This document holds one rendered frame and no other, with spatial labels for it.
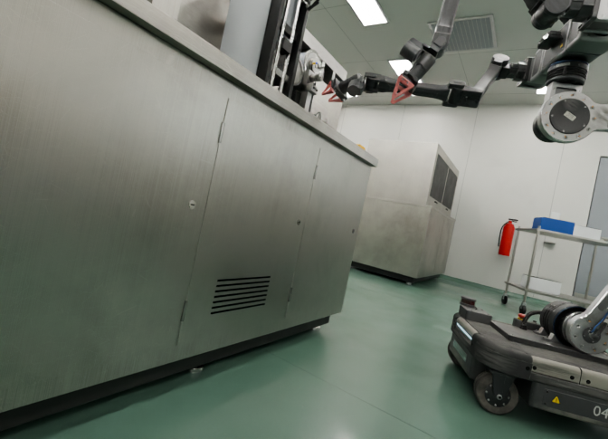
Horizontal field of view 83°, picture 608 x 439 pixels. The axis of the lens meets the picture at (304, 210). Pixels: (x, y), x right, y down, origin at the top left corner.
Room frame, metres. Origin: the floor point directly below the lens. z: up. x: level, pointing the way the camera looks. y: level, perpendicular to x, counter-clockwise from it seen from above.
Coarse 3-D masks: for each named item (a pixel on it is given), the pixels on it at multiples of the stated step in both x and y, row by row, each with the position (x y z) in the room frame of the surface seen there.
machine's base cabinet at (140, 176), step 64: (0, 0) 0.51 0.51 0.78; (64, 0) 0.58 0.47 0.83; (0, 64) 0.53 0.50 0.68; (64, 64) 0.59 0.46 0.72; (128, 64) 0.68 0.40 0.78; (192, 64) 0.80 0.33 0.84; (0, 128) 0.54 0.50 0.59; (64, 128) 0.61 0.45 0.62; (128, 128) 0.70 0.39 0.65; (192, 128) 0.83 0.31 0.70; (256, 128) 1.01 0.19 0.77; (0, 192) 0.55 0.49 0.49; (64, 192) 0.63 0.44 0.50; (128, 192) 0.73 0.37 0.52; (192, 192) 0.86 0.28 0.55; (256, 192) 1.06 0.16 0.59; (320, 192) 1.38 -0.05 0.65; (0, 256) 0.57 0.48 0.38; (64, 256) 0.65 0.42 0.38; (128, 256) 0.75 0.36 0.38; (192, 256) 0.90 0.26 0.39; (256, 256) 1.11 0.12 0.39; (320, 256) 1.47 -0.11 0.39; (0, 320) 0.58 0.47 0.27; (64, 320) 0.67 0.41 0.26; (128, 320) 0.78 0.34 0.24; (192, 320) 0.94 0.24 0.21; (256, 320) 1.17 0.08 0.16; (320, 320) 1.66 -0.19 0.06; (0, 384) 0.60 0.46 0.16; (64, 384) 0.69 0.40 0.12; (128, 384) 0.86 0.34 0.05
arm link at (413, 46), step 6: (408, 42) 1.26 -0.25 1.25; (414, 42) 1.26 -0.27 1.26; (420, 42) 1.26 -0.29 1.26; (438, 42) 1.22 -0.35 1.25; (444, 42) 1.22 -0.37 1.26; (402, 48) 1.27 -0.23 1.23; (408, 48) 1.26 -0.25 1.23; (414, 48) 1.25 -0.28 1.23; (420, 48) 1.26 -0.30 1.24; (426, 48) 1.25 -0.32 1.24; (432, 48) 1.23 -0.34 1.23; (438, 48) 1.22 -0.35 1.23; (402, 54) 1.28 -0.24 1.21; (408, 54) 1.26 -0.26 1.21; (414, 54) 1.25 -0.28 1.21; (432, 54) 1.26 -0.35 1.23; (408, 60) 1.28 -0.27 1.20
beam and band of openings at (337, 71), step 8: (304, 40) 2.07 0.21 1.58; (312, 40) 2.14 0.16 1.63; (304, 48) 2.16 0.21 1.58; (312, 48) 2.15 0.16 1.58; (320, 48) 2.22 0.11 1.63; (320, 56) 2.24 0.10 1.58; (328, 56) 2.32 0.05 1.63; (328, 64) 2.33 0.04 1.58; (336, 64) 2.41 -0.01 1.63; (328, 72) 2.42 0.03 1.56; (336, 72) 2.43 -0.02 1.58; (344, 72) 2.52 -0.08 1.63; (328, 80) 2.41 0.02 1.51; (344, 80) 2.53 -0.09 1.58; (328, 88) 2.38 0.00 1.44
